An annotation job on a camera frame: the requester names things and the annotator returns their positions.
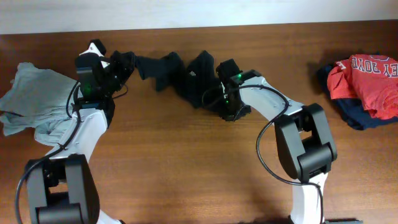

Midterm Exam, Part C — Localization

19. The black t-shirt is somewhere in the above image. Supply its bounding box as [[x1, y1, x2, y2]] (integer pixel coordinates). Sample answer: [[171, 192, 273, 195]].
[[110, 50, 252, 122]]

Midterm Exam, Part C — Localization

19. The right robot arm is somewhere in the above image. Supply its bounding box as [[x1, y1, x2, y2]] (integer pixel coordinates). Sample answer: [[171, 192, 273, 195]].
[[216, 59, 338, 223]]

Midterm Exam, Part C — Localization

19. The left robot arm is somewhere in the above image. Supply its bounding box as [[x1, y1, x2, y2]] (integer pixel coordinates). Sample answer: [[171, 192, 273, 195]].
[[18, 51, 135, 223]]

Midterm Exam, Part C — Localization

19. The grey t-shirt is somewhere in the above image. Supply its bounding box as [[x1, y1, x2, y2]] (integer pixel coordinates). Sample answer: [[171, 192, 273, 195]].
[[1, 62, 76, 146]]

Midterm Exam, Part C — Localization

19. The navy blue garment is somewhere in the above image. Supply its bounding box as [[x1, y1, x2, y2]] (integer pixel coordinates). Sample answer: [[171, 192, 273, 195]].
[[316, 62, 397, 131]]

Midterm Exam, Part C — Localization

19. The red printed t-shirt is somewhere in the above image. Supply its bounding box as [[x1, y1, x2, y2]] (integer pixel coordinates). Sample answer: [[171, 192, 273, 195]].
[[326, 54, 397, 120]]

